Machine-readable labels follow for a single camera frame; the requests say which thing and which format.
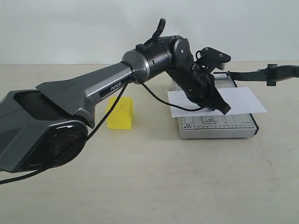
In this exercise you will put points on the grey metal paper cutter base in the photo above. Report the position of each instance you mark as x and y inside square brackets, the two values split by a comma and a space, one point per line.
[217, 126]

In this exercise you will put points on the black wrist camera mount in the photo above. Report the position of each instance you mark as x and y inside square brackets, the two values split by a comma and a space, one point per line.
[209, 59]

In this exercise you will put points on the white paper sheet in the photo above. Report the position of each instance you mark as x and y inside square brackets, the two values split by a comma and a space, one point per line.
[241, 100]

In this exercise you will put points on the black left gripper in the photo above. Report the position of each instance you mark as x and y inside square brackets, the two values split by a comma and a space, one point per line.
[199, 87]

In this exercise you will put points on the yellow foam cube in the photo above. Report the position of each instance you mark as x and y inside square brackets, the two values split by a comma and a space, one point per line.
[121, 117]

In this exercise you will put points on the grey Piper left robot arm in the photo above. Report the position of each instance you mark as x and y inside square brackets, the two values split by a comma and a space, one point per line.
[47, 126]

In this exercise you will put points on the black cutter blade lever arm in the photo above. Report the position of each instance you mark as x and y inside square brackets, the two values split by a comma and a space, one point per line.
[271, 74]

